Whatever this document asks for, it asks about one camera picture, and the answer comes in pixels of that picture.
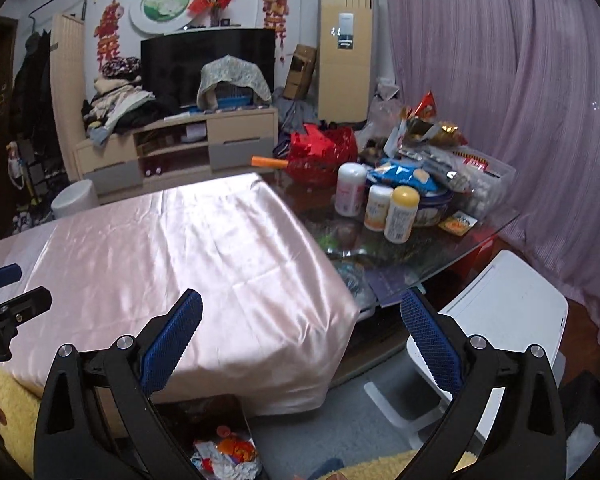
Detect black trash bin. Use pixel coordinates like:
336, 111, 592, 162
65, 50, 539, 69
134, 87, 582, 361
157, 394, 268, 480

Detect white plastic chair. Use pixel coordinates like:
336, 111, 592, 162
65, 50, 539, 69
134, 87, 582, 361
364, 250, 569, 448

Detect white round stool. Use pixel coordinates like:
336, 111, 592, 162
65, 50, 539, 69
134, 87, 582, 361
50, 179, 99, 219

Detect pink satin tablecloth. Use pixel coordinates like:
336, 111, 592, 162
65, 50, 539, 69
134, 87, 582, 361
0, 174, 358, 415

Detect pile of clothes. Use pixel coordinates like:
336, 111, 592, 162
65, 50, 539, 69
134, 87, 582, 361
82, 56, 178, 148

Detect clear plastic storage box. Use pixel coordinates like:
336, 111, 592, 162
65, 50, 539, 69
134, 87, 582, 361
451, 146, 517, 220

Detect yellow cap white bottle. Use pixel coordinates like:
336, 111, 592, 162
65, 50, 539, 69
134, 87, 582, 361
384, 185, 419, 244

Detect orange label white bottle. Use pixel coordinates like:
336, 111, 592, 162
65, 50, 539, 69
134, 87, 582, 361
364, 184, 393, 232

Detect beige TV cabinet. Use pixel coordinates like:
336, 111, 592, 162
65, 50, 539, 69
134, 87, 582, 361
74, 106, 278, 203

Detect blue snack bag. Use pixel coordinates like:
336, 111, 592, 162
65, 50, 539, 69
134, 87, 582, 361
367, 159, 442, 196

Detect black television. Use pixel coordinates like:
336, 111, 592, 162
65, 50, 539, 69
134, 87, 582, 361
140, 27, 275, 107

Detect pink label white bottle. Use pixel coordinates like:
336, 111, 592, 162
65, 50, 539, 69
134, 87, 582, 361
335, 162, 367, 218

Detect orange toy stick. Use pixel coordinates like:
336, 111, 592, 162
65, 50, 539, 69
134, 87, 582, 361
251, 156, 289, 170

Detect red perforated basket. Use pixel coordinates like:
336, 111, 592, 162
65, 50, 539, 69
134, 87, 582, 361
286, 124, 358, 188

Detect purple curtain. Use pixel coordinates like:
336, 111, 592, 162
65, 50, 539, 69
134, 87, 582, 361
388, 0, 600, 342

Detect cardboard box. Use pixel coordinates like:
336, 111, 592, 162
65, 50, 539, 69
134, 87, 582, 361
283, 44, 317, 101

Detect beige standing air conditioner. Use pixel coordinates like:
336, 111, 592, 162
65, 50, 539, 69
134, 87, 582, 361
317, 0, 378, 122

